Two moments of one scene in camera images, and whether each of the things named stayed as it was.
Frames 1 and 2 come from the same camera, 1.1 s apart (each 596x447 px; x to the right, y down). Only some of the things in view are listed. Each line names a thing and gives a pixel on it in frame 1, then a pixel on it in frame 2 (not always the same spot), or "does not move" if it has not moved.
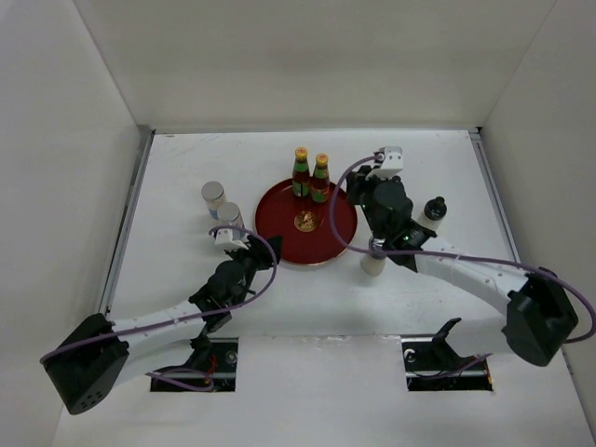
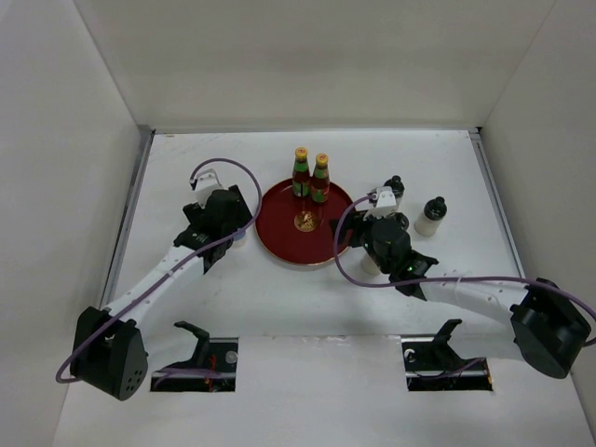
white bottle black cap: (432, 212) does not move
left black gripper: (264, 251) -> (196, 212)
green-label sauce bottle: (301, 174) does not move
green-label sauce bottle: (320, 179) does not move
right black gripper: (356, 182) -> (354, 221)
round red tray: (304, 224) does not move
